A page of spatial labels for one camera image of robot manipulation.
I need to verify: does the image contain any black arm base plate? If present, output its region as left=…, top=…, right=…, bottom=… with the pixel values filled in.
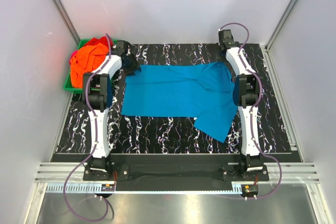
left=82, top=154, right=269, bottom=182

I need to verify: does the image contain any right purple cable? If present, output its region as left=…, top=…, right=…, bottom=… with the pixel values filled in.
left=217, top=22, right=283, bottom=200

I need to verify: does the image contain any orange t shirt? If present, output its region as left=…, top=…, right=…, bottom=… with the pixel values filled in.
left=70, top=47, right=106, bottom=89

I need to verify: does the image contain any white slotted cable duct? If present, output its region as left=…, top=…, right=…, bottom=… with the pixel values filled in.
left=47, top=182, right=242, bottom=194

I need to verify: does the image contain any red t shirt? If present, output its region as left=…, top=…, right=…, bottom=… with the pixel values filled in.
left=83, top=37, right=114, bottom=54

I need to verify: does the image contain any pink t shirt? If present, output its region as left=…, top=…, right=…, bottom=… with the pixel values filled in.
left=68, top=49, right=78, bottom=66

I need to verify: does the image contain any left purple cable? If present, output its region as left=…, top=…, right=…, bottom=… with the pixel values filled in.
left=62, top=33, right=115, bottom=221

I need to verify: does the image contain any green plastic bin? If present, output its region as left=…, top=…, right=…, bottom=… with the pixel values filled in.
left=64, top=36, right=122, bottom=94

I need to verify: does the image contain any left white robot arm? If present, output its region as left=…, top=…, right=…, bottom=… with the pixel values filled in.
left=82, top=35, right=141, bottom=180

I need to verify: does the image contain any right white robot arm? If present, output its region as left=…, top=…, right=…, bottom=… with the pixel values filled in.
left=218, top=28, right=264, bottom=180

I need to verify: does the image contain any purple cable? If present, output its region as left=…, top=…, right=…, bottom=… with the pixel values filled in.
left=217, top=22, right=283, bottom=200
left=62, top=33, right=115, bottom=221

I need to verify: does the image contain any blue t shirt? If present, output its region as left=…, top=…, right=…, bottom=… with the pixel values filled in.
left=121, top=62, right=237, bottom=143

